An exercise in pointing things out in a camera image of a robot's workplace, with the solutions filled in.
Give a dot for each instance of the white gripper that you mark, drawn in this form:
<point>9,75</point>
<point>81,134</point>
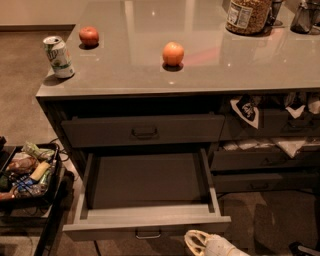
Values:
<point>222,247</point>

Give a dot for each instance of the grey drawer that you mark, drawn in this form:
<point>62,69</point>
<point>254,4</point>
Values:
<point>272,123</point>
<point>143,130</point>
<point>263,159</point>
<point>146,197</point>
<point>265,181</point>

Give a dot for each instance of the white crumpled snack bag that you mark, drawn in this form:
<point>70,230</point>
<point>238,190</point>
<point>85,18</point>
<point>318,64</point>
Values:
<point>290,146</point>

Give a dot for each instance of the black white snack bag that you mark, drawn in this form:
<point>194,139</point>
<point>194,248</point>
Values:
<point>246,109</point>

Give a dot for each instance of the grey counter cabinet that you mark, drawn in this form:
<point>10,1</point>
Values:
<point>125,76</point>

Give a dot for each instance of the black tray of snacks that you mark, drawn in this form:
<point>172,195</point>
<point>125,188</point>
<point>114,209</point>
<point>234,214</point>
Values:
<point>28,174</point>

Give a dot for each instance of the orange fruit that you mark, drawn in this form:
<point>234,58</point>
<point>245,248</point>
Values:
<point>173,54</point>

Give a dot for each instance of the large jar of nuts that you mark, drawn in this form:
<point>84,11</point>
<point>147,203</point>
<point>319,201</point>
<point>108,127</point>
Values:
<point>247,17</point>

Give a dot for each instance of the red apple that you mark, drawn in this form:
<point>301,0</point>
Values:
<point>89,36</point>

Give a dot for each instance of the green white soda can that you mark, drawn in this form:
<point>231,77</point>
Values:
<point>58,56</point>

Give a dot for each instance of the dark glass container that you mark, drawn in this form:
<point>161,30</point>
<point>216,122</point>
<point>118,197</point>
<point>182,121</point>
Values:
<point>306,17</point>

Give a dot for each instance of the black pepper grinder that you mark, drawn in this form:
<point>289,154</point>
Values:
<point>273,12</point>

